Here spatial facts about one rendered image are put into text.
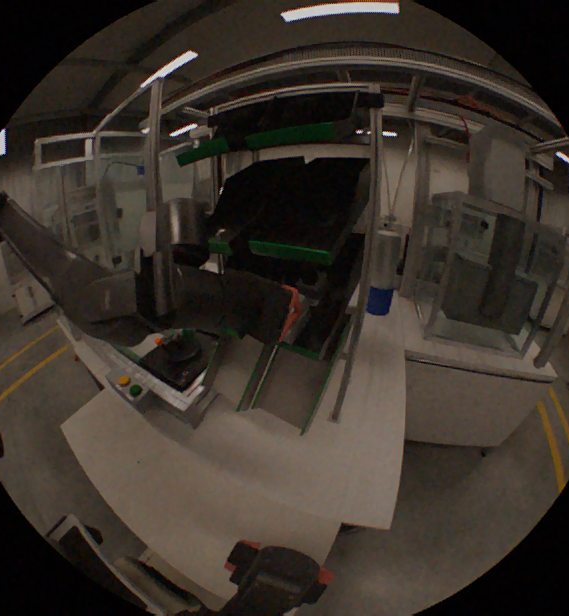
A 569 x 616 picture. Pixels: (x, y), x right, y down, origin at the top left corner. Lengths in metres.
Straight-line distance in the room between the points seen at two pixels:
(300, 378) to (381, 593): 1.39
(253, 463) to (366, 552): 1.06
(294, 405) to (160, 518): 0.45
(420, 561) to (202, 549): 1.29
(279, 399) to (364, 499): 0.34
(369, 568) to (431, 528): 0.44
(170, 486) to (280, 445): 0.32
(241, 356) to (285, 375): 0.12
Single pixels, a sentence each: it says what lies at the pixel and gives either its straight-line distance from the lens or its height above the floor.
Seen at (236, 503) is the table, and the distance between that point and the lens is 0.60.
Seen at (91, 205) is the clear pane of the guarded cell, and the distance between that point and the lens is 1.98.
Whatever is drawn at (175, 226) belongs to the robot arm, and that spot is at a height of 1.42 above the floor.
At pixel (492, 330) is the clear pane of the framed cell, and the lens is 1.26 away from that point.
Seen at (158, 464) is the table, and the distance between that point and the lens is 0.69.
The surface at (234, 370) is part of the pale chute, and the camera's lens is 0.57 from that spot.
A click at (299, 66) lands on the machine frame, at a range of 1.12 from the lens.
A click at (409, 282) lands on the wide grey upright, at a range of 1.53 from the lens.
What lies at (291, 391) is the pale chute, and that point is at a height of 1.04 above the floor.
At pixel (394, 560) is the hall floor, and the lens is 1.57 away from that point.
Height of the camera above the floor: 1.43
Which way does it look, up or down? 29 degrees down
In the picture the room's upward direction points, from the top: straight up
